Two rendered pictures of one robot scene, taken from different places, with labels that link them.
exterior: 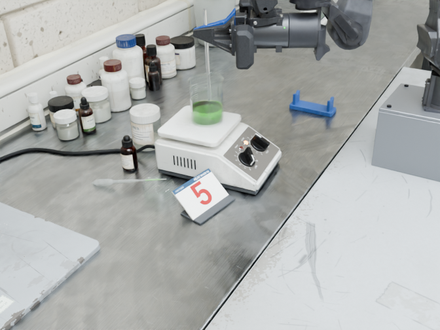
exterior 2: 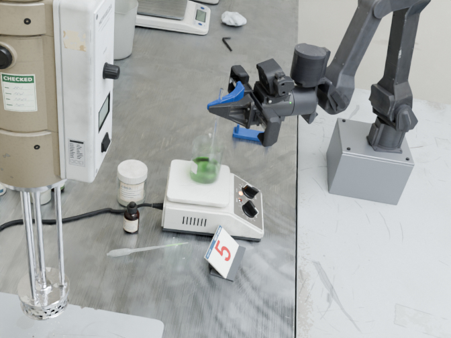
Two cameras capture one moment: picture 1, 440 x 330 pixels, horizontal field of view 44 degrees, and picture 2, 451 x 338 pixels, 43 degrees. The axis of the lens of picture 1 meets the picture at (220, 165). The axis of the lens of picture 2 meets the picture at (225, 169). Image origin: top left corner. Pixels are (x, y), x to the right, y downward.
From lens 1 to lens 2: 0.53 m
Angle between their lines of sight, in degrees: 26
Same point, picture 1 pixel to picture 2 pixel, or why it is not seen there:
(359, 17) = (346, 90)
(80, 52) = not seen: hidden behind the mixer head
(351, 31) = (342, 102)
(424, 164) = (372, 191)
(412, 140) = (366, 174)
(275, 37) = (282, 110)
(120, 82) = not seen: hidden behind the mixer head
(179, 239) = (225, 300)
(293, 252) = (318, 293)
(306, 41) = (305, 111)
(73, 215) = (113, 296)
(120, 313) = not seen: outside the picture
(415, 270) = (405, 289)
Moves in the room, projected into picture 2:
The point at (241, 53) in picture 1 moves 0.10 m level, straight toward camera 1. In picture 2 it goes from (271, 135) to (298, 172)
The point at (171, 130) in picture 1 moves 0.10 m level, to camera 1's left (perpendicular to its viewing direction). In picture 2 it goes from (180, 194) to (128, 204)
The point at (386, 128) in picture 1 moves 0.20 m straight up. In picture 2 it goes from (346, 165) to (374, 86)
